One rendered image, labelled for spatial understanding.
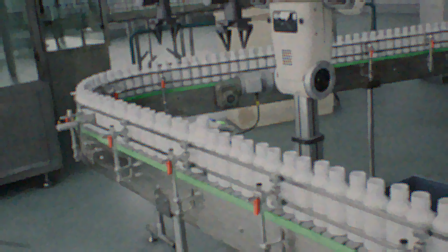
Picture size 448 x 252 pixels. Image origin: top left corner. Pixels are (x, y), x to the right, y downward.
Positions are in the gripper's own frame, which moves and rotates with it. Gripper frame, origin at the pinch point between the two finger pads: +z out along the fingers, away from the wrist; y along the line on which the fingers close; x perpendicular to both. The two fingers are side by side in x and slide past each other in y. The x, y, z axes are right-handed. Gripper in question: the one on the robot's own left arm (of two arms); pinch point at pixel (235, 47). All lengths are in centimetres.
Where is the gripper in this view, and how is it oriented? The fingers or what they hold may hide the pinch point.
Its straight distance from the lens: 186.8
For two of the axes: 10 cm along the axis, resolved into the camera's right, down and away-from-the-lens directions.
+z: 0.8, 9.6, 2.7
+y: 8.2, -2.1, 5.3
